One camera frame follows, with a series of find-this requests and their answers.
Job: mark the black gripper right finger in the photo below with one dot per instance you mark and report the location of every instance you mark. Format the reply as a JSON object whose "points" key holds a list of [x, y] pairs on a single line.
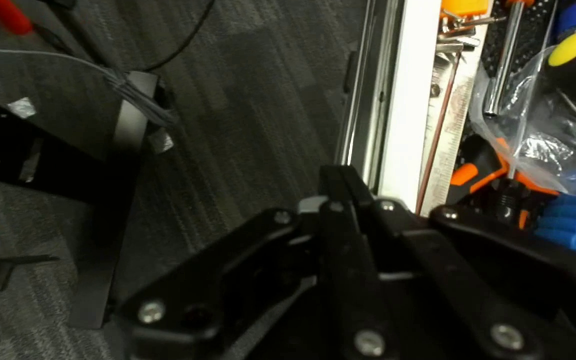
{"points": [[488, 286]]}

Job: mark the orange and black cutter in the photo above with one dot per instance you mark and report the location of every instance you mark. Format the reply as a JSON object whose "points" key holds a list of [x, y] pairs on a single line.
{"points": [[475, 170]]}

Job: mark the clear plastic bag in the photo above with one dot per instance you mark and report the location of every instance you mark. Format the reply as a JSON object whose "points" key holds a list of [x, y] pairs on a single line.
{"points": [[554, 147]]}

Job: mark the grey metal tool drawer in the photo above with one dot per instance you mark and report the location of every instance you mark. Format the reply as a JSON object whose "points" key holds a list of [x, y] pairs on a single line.
{"points": [[409, 100]]}

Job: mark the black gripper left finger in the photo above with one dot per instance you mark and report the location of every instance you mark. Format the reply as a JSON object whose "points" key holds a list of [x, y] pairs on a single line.
{"points": [[234, 267]]}

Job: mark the clear screwdriver with orange cap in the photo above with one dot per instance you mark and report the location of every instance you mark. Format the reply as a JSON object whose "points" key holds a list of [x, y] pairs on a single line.
{"points": [[465, 7]]}

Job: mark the black zip tie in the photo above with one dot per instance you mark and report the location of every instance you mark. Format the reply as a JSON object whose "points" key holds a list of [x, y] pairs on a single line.
{"points": [[0, 267]]}

